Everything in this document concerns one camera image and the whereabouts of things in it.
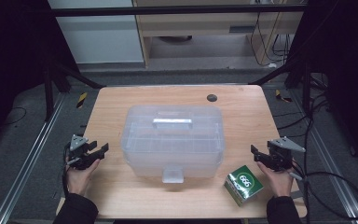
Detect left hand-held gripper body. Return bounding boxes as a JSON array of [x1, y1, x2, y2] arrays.
[[66, 133, 103, 171]]

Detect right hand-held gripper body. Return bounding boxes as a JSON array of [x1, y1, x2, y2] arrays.
[[265, 136, 307, 173]]

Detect green medicine box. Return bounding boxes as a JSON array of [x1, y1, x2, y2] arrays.
[[223, 164, 265, 207]]

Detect clear plastic storage box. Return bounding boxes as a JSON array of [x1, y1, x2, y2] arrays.
[[119, 105, 227, 185]]

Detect person's left hand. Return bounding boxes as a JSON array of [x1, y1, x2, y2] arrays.
[[65, 157, 102, 197]]

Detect person's right hand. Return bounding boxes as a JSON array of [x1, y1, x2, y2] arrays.
[[255, 161, 296, 199]]

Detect grey tape piece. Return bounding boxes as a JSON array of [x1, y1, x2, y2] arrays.
[[290, 189, 306, 201]]

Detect yellow black tape strip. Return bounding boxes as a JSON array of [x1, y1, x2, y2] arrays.
[[274, 89, 294, 104], [76, 91, 89, 110]]

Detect black metal stand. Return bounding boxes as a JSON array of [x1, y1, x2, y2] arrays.
[[42, 61, 105, 122], [249, 58, 312, 117]]

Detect white cabinet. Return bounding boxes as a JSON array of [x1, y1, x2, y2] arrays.
[[48, 0, 145, 65]]

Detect dark object under desk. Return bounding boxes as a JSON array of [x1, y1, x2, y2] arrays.
[[158, 35, 194, 45]]

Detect light wooden desk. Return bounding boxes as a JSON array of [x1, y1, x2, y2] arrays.
[[131, 0, 304, 68]]

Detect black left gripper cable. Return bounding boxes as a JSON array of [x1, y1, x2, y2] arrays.
[[62, 142, 73, 198]]

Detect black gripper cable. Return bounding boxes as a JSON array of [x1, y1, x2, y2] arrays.
[[62, 142, 73, 198], [288, 160, 311, 224]]

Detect black floor cables bundle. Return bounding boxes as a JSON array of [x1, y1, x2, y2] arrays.
[[272, 91, 331, 139]]

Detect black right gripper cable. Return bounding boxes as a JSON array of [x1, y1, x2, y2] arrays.
[[288, 160, 311, 224]]

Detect aluminium floor rail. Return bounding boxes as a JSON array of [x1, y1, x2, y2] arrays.
[[292, 89, 358, 224], [0, 92, 67, 224]]

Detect thin black floor cable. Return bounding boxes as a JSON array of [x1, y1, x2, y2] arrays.
[[0, 106, 28, 127]]

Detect black looped floor cable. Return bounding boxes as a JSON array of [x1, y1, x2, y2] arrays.
[[304, 171, 358, 220]]

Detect black cables under desk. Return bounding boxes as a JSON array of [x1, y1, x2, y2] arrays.
[[249, 11, 295, 68]]

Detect black horizontal frame bar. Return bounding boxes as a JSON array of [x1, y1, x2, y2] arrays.
[[50, 4, 308, 18]]

